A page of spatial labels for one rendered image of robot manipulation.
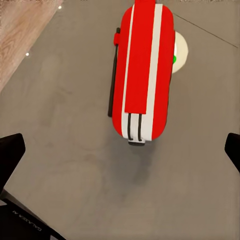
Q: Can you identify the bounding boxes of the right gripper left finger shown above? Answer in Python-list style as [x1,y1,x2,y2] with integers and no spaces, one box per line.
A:
[0,133,26,193]

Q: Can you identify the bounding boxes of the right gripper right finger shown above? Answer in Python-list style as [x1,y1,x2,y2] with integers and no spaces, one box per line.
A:
[225,133,240,172]

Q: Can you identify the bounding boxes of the radio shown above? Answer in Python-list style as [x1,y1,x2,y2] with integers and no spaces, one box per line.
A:
[108,0,177,146]

